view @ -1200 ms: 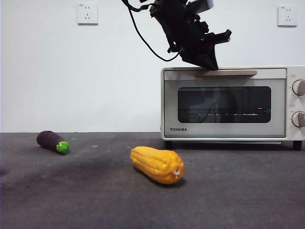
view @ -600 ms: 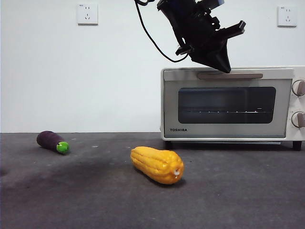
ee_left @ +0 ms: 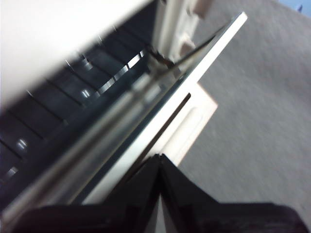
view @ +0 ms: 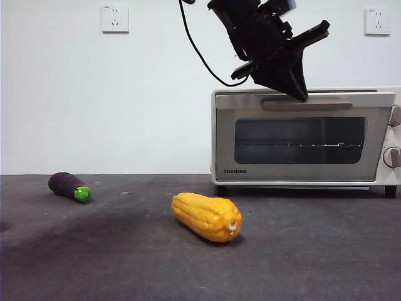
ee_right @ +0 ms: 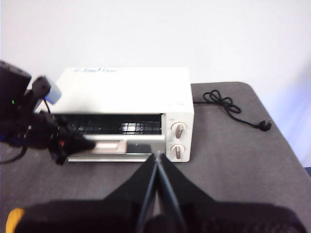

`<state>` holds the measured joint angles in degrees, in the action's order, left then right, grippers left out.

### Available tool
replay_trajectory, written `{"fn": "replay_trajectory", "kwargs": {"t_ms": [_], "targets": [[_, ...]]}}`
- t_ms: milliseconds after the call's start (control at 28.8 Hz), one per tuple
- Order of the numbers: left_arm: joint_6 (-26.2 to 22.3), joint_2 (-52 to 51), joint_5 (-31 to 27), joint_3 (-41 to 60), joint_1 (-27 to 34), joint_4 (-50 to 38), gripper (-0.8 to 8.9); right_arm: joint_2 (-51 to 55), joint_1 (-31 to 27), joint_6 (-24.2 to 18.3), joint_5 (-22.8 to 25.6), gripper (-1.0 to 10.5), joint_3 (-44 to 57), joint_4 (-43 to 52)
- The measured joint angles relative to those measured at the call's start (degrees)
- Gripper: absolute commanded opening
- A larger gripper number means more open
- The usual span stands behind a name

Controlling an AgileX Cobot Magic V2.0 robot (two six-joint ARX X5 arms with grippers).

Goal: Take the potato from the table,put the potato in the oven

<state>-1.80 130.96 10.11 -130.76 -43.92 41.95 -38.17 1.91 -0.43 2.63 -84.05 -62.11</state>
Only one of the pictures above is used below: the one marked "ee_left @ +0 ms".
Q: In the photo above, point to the beige oven knob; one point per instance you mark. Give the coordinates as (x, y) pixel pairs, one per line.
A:
(187, 43)
(202, 7)

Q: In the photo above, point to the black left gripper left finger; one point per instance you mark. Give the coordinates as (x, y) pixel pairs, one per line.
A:
(97, 218)

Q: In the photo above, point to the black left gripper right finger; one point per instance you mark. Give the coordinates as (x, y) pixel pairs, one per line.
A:
(218, 218)

